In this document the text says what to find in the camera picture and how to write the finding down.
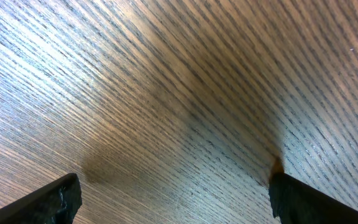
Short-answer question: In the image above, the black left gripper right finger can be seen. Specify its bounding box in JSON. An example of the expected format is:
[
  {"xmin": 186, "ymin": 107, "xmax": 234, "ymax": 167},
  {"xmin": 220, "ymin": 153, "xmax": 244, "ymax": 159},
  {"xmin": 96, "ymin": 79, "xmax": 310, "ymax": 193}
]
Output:
[{"xmin": 268, "ymin": 173, "xmax": 358, "ymax": 224}]

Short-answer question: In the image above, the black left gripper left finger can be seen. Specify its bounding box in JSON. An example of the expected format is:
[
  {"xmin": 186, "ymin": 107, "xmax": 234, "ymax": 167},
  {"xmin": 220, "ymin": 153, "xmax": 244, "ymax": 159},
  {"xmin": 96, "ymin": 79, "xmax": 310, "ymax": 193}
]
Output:
[{"xmin": 0, "ymin": 173, "xmax": 82, "ymax": 224}]

